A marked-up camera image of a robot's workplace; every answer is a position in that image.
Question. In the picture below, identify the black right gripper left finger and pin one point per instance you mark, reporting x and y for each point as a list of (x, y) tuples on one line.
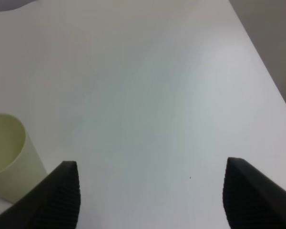
[(52, 204)]

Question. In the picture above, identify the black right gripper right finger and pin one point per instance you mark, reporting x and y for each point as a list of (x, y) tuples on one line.
[(250, 199)]

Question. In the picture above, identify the pale green plastic cup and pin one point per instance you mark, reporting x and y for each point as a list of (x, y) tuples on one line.
[(21, 168)]

